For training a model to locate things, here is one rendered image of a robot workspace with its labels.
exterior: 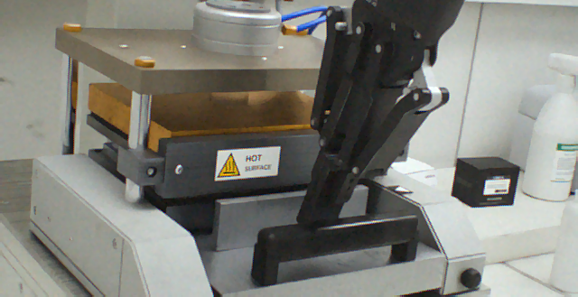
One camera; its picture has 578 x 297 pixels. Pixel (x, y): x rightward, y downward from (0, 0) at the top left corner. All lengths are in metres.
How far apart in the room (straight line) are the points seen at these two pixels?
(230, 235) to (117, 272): 0.10
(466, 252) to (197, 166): 0.25
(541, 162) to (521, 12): 0.33
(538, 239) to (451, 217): 0.67
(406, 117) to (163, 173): 0.20
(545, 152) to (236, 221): 0.95
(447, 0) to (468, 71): 1.11
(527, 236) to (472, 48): 0.42
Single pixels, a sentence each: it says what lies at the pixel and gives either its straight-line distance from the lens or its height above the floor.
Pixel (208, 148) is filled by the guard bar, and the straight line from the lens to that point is 0.71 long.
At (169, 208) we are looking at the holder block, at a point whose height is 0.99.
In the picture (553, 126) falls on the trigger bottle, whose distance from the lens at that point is 1.59.
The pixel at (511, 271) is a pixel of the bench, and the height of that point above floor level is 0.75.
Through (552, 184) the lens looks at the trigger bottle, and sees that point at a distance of 1.61.
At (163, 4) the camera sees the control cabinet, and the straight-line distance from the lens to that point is 0.96.
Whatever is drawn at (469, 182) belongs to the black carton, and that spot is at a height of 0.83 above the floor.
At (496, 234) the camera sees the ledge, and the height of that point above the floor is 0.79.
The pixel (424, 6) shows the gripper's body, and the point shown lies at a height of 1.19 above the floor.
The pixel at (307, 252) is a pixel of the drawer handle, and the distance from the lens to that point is 0.67.
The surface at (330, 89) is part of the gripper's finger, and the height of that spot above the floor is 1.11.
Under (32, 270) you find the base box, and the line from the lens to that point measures 0.83.
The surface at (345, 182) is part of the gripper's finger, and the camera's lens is 0.69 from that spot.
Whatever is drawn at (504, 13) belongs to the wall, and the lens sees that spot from 1.75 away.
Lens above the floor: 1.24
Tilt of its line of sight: 15 degrees down
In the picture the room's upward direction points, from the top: 7 degrees clockwise
